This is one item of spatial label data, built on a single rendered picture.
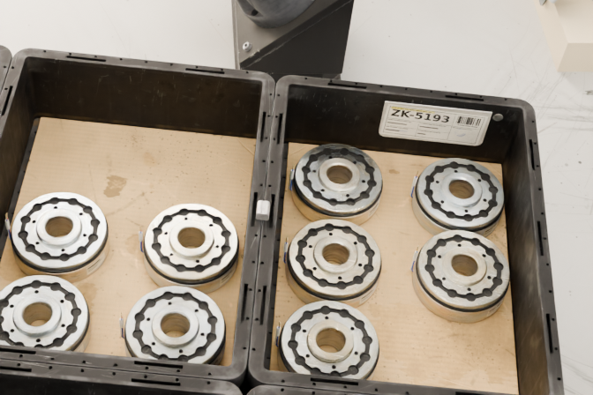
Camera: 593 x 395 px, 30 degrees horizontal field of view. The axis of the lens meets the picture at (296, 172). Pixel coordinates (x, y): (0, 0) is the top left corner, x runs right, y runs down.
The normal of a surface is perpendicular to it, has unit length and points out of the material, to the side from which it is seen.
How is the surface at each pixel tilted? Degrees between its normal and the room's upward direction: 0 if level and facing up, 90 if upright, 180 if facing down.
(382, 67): 0
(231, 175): 0
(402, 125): 90
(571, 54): 90
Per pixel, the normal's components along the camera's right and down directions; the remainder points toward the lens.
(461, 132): -0.06, 0.77
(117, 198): 0.08, -0.63
